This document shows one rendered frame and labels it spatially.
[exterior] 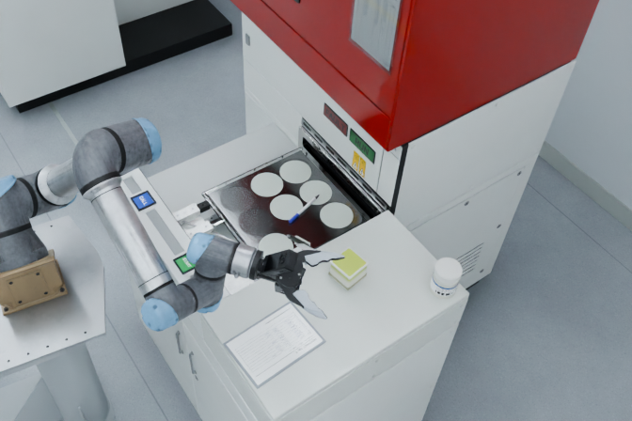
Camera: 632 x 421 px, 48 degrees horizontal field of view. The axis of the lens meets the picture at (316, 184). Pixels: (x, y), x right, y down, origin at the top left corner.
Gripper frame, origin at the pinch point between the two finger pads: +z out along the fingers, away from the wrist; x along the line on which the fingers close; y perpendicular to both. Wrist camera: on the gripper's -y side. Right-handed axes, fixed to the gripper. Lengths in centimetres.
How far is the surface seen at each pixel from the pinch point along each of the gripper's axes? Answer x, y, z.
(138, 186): -22, 38, -64
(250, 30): -86, 40, -51
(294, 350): 13.2, 19.7, -5.7
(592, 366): -33, 128, 105
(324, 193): -39, 45, -12
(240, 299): 3.8, 24.6, -23.3
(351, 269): -11.1, 20.1, 2.1
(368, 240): -24.0, 31.3, 4.4
